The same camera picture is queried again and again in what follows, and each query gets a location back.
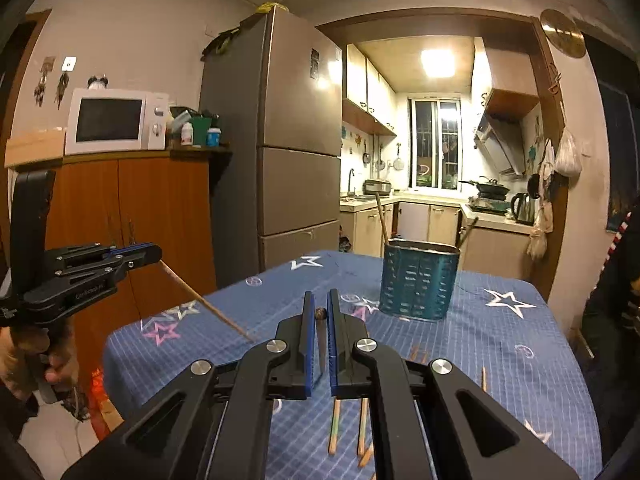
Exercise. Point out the black wok on stove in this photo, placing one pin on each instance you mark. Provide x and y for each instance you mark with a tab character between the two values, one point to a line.
490	189

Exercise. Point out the dark chopstick green band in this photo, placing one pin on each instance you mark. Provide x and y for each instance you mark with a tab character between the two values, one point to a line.
362	428

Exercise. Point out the grey multi-door refrigerator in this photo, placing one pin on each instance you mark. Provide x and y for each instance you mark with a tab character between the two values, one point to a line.
276	86

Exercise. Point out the teal perforated utensil holder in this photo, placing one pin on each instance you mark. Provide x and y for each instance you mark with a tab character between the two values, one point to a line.
418	279

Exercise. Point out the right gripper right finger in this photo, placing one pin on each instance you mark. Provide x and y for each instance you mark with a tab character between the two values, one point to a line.
430	421

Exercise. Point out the steel electric kettle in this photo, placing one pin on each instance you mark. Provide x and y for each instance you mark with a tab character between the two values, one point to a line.
523	208

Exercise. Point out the orange wooden cabinet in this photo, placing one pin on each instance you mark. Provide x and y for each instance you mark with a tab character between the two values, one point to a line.
123	200

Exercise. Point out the thin curved bamboo chopstick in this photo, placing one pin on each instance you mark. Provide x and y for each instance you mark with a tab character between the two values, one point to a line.
483	379

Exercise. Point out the dark wooden chopstick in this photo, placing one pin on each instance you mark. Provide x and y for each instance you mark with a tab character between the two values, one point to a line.
381	213

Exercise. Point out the white bottle red label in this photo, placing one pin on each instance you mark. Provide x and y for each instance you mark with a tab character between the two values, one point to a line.
186	134

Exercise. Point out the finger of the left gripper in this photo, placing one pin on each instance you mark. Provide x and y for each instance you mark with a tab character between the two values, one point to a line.
130	248
135	259

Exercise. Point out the person's left hand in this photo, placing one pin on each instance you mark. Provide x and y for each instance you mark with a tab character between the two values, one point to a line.
28	357

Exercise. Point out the brown wooden chopstick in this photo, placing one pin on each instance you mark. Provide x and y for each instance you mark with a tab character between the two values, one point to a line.
321	320

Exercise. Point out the beige lower kitchen cabinets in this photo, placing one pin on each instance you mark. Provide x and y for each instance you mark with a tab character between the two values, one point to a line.
496	246

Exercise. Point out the white microwave oven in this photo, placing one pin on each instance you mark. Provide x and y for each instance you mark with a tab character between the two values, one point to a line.
116	120

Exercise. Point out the steel range hood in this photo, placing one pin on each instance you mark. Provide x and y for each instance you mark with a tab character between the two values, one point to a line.
502	145

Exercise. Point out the wooden chopstick green band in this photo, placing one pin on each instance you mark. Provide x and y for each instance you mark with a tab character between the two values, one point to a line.
335	427

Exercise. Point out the wooden chopstick pale band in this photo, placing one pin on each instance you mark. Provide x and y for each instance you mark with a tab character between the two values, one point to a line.
466	231

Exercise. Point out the round brass wall plate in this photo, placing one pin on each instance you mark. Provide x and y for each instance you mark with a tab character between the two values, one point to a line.
563	33

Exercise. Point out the white hanging plastic bag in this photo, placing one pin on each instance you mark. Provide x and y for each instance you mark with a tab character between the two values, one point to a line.
568	160

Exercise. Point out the light wooden chopstick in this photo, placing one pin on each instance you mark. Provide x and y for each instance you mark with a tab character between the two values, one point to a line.
202	300

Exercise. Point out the blue checkered star tablecloth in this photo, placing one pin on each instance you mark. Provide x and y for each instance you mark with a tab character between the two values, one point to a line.
499	323

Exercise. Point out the wooden chopstick white band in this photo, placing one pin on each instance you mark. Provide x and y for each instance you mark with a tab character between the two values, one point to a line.
366	456

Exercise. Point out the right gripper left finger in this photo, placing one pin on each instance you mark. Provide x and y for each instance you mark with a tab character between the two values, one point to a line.
211	422

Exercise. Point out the kitchen window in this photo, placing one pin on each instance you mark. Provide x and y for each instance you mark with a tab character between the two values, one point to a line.
436	150

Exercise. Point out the green container on cabinet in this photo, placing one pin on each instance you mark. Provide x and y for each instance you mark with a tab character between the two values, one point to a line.
200	127

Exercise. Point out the seated person striped sweater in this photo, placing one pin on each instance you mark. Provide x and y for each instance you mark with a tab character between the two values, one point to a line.
610	326

